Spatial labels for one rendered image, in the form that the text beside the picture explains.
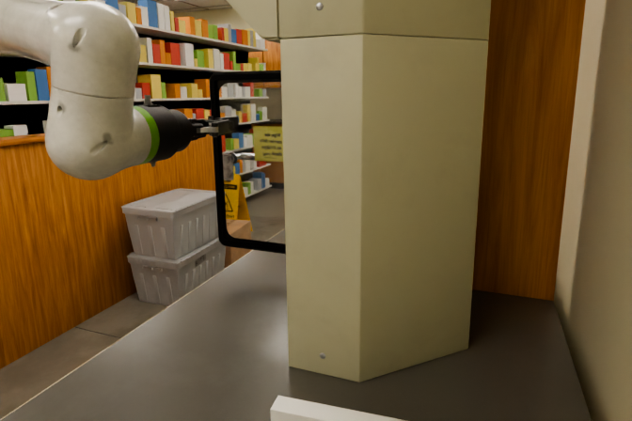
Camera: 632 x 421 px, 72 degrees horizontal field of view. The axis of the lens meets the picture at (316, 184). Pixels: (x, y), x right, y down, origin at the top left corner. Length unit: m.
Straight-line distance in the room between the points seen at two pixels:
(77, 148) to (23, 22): 0.20
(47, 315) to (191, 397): 2.30
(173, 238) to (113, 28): 2.30
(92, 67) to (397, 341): 0.55
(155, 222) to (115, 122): 2.27
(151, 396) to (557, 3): 0.90
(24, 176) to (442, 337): 2.34
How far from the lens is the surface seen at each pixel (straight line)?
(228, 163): 0.98
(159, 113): 0.74
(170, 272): 2.94
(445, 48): 0.62
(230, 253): 3.53
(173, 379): 0.72
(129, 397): 0.71
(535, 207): 0.93
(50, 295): 2.91
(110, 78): 0.62
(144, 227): 2.97
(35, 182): 2.74
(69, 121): 0.64
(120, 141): 0.65
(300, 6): 0.59
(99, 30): 0.62
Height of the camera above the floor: 1.34
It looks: 12 degrees down
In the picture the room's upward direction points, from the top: 1 degrees counter-clockwise
